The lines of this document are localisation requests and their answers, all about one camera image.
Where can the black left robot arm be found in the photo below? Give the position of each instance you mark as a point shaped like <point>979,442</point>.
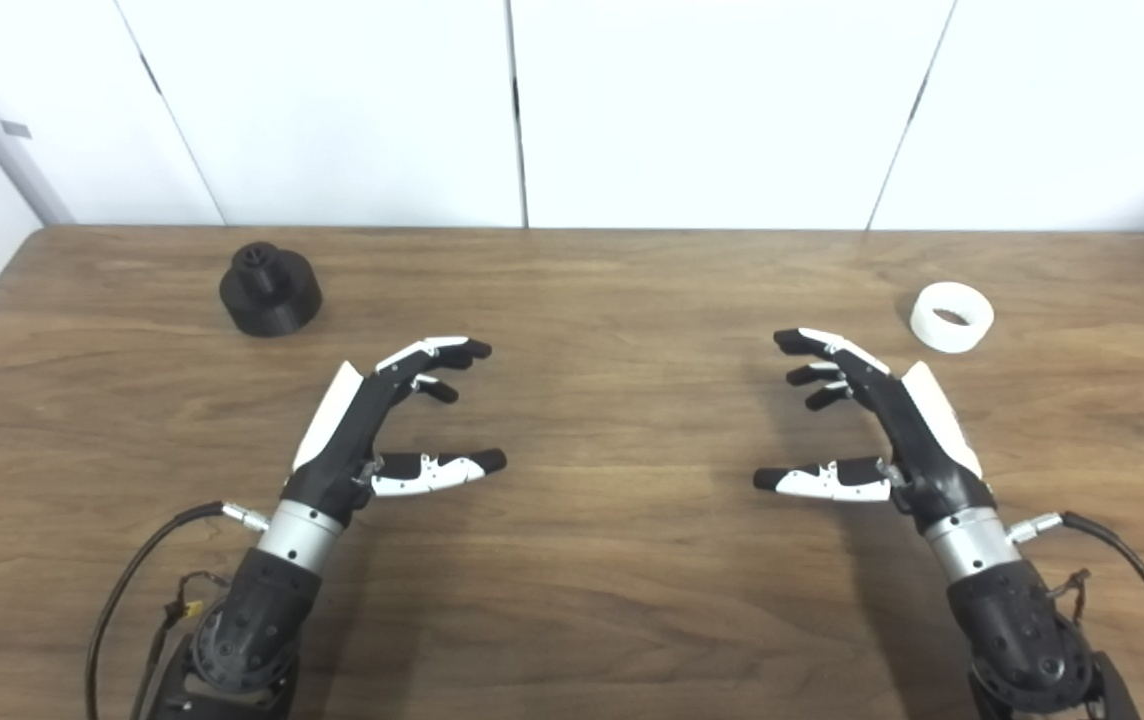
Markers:
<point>262,610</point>

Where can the gray wall corner post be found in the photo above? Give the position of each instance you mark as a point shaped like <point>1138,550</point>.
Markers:
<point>12,160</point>

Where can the round black plastic part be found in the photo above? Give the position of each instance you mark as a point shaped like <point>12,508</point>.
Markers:
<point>272,300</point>

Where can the small gray plate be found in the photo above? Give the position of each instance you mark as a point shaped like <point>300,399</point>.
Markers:
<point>16,129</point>

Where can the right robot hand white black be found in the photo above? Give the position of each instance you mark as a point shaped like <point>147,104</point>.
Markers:
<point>922,450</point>

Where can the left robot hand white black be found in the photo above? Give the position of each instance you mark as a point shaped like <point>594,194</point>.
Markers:
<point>352,440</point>

